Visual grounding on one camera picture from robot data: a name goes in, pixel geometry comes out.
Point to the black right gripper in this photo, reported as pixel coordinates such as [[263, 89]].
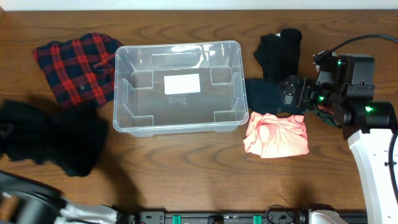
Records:
[[309, 85]]

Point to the clear plastic storage bin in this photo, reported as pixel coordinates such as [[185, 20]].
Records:
[[141, 107]]

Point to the red navy plaid shirt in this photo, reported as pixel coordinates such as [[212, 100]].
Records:
[[80, 70]]

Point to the black garment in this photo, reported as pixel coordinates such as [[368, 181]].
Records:
[[72, 139], [278, 54]]

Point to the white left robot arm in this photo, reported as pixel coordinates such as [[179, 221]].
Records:
[[25, 201]]

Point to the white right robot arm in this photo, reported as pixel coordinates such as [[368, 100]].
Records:
[[344, 90]]

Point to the dark teal folded shirt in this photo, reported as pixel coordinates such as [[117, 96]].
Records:
[[264, 97]]

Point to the black folded garment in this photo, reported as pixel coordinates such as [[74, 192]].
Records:
[[278, 54]]

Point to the green folded garment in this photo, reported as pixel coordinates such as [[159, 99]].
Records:
[[326, 118]]

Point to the pink crumpled garment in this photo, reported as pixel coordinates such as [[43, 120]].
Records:
[[270, 136]]

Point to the white label in bin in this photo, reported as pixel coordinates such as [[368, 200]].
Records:
[[182, 84]]

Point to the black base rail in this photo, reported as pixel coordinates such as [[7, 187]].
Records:
[[275, 214]]

